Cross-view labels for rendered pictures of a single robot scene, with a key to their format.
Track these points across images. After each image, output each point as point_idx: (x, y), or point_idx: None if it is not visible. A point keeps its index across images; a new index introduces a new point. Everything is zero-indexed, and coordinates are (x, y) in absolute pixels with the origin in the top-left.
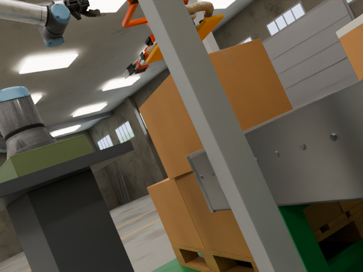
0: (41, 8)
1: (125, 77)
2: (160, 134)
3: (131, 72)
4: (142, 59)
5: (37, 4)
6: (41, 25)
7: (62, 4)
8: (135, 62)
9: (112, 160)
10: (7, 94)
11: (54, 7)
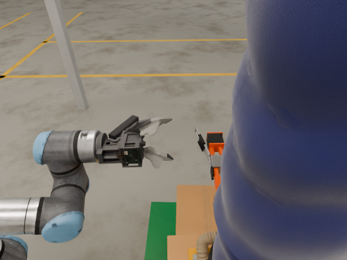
0: (24, 230)
1: (194, 131)
2: None
3: (200, 144)
4: (210, 173)
5: (47, 146)
6: (52, 176)
7: (66, 223)
8: (209, 145)
9: None
10: None
11: (48, 232)
